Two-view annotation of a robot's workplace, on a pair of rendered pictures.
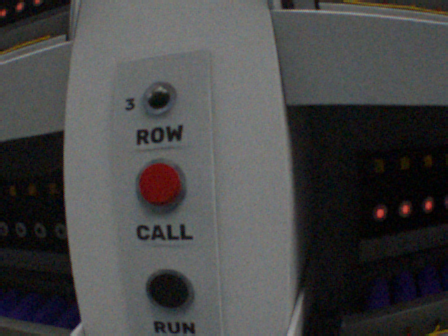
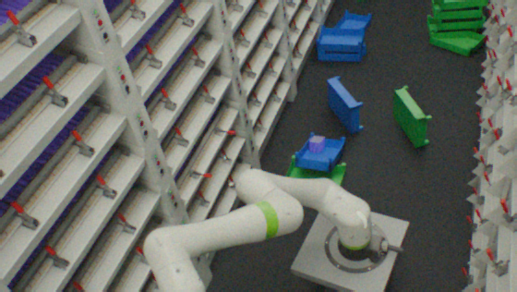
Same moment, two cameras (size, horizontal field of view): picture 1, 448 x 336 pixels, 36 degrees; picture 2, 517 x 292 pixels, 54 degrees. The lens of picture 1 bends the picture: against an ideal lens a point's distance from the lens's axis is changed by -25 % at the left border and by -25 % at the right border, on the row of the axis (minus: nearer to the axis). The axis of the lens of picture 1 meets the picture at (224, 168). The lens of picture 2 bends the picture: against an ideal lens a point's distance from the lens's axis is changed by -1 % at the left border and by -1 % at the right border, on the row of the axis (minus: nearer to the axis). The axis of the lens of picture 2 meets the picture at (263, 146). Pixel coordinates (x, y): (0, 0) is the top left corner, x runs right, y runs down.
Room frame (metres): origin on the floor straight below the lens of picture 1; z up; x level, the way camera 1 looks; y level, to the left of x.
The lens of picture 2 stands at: (-0.35, 1.85, 2.08)
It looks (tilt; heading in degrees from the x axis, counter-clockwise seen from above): 44 degrees down; 289
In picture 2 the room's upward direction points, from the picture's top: 11 degrees counter-clockwise
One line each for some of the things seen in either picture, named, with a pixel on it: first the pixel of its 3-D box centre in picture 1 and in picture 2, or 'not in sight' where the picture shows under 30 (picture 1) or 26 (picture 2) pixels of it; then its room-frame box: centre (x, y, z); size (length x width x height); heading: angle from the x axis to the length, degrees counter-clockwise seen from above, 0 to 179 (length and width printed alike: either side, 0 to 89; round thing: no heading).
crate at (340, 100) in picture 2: not in sight; (344, 104); (-0.11, -0.49, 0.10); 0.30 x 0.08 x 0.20; 121
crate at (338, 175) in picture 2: not in sight; (314, 176); (0.02, 0.05, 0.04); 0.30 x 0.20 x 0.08; 171
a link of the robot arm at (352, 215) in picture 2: not in sight; (351, 220); (-0.23, 0.65, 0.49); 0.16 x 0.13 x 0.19; 139
